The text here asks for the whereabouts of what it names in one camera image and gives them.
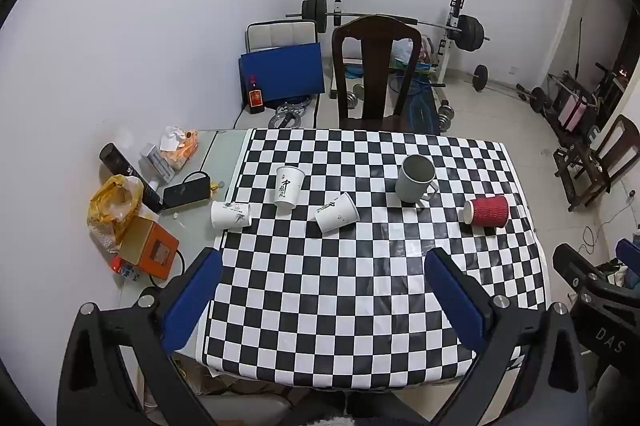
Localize short barbell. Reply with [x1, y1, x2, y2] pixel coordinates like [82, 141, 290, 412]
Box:
[472, 64, 548, 113]

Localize yellow plastic bag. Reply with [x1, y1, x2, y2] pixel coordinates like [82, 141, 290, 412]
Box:
[88, 174, 146, 253]

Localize brown wooden chair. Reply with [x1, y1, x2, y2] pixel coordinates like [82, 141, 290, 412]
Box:
[566, 114, 640, 213]

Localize white barbell rack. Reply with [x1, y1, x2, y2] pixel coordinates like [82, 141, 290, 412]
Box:
[327, 0, 467, 97]

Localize black metal frame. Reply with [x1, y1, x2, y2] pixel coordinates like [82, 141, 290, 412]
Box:
[544, 62, 632, 137]

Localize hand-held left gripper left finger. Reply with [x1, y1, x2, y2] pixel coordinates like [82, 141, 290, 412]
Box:
[57, 247, 224, 426]

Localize orange snack packet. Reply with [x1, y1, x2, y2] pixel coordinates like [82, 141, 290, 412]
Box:
[163, 132, 200, 170]

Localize floor cable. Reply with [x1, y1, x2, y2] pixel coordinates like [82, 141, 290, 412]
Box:
[579, 191, 638, 253]

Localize black power bank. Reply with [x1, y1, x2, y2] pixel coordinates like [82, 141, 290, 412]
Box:
[162, 171, 211, 210]

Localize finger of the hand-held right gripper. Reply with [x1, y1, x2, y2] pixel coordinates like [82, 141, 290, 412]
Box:
[552, 244, 603, 294]
[615, 238, 640, 293]

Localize white padded chair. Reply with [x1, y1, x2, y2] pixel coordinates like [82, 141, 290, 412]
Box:
[244, 19, 321, 55]

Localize black blue exercise mat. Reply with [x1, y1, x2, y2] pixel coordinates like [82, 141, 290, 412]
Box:
[399, 86, 442, 135]

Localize red ribbed paper cup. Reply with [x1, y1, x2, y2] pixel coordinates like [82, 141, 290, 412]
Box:
[458, 194, 510, 228]

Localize crumpled white tissue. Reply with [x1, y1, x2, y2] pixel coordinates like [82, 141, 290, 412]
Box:
[159, 125, 187, 151]

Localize dark bottle red label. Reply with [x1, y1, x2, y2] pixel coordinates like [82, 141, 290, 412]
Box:
[247, 76, 265, 115]

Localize pink bag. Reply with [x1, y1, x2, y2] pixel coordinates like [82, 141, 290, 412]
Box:
[558, 94, 589, 130]

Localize orange box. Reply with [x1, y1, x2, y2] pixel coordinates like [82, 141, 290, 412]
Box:
[119, 215, 180, 281]

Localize small red blue device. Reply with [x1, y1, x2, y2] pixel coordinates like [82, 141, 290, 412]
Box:
[110, 257, 142, 283]

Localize chrome weight plates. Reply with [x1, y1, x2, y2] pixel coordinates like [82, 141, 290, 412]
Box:
[268, 101, 306, 129]

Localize white paper cup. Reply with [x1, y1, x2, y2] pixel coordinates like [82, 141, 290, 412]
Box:
[274, 166, 306, 208]
[210, 200, 252, 231]
[314, 192, 361, 235]

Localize blue board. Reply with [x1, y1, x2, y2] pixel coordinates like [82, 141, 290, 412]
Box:
[238, 42, 326, 107]

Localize cardboard box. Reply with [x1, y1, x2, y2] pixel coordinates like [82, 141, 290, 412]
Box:
[174, 355, 283, 398]

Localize black white checkered tablecloth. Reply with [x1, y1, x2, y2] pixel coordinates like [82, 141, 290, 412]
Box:
[202, 127, 551, 391]

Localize clear plastic bag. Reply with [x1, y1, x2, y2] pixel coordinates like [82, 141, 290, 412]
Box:
[391, 37, 422, 67]

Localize grey tissue pack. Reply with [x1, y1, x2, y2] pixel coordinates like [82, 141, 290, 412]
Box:
[138, 144, 176, 183]

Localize black cylinder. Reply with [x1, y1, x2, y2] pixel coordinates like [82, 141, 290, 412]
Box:
[98, 143, 165, 213]

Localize grey mug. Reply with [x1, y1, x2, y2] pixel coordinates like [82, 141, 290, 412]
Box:
[394, 154, 440, 207]

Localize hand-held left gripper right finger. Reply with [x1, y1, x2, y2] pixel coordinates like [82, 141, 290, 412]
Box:
[424, 247, 589, 426]

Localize long barbell black plates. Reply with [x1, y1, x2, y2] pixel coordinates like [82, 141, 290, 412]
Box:
[285, 0, 491, 54]

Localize dark wooden chair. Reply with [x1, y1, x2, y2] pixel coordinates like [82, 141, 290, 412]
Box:
[331, 15, 424, 135]

